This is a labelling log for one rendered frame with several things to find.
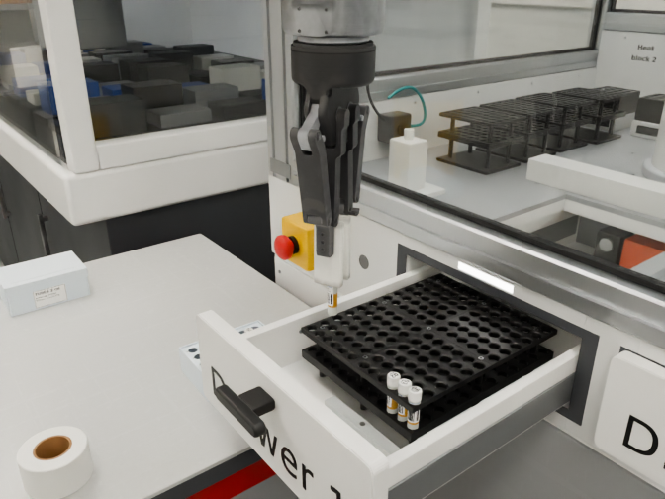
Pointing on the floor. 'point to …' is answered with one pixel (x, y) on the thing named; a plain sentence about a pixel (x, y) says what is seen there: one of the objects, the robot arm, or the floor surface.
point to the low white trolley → (138, 375)
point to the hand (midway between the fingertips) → (332, 249)
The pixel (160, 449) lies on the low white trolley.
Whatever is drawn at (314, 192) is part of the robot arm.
